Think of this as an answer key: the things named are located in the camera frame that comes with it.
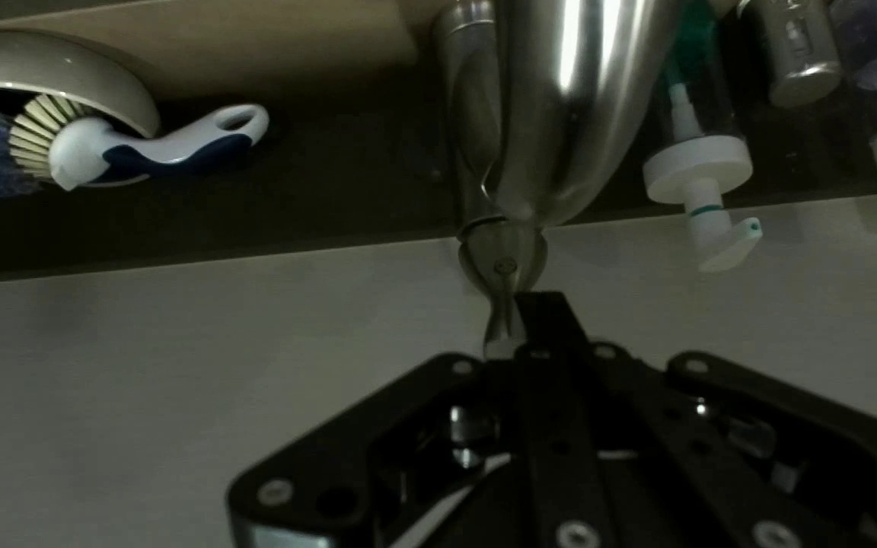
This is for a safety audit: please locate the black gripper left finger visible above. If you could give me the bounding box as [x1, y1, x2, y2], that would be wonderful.
[226, 291, 617, 548]

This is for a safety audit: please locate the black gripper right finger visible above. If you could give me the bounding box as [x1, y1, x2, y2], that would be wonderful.
[552, 291, 877, 548]

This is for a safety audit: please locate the green soap pump dispenser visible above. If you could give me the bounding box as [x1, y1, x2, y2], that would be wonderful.
[643, 0, 768, 274]

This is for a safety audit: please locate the small metal cup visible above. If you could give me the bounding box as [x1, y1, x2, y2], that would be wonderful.
[756, 0, 846, 112]

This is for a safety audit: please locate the steel kitchen faucet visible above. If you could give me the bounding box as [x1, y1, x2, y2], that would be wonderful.
[432, 0, 688, 234]

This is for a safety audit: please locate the white brush holder dish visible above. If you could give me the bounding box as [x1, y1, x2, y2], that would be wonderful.
[0, 27, 163, 201]

